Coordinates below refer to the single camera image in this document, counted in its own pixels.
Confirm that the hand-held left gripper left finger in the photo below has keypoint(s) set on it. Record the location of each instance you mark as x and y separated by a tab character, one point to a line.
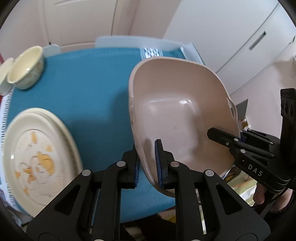
136	168

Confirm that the yellow floral cloth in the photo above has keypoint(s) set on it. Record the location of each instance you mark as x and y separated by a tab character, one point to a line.
240	187

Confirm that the plain white plate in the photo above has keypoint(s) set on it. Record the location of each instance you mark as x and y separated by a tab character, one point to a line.
77	160

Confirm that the teal blue tablecloth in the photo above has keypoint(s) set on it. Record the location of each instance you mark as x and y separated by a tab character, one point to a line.
92	92

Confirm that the person's right hand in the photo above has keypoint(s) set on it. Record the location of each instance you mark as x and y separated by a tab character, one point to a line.
259	194

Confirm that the cream bowl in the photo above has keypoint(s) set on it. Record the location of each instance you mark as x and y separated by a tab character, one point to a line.
25	67

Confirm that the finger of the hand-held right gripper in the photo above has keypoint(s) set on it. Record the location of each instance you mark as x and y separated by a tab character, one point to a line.
256	137
222	136

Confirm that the pink square bowl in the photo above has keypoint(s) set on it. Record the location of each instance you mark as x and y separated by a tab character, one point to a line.
175	104

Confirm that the white wardrobe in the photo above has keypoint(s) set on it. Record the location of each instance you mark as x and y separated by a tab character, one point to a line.
219	34

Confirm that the light blue tray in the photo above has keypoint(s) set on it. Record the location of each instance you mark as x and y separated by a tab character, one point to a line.
129	41

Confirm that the white panel door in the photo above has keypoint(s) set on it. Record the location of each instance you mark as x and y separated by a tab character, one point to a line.
87	20

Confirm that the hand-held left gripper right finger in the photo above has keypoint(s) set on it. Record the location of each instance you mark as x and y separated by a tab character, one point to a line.
158	162

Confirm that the white bowl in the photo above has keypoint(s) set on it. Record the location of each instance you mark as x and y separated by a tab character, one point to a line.
4	78

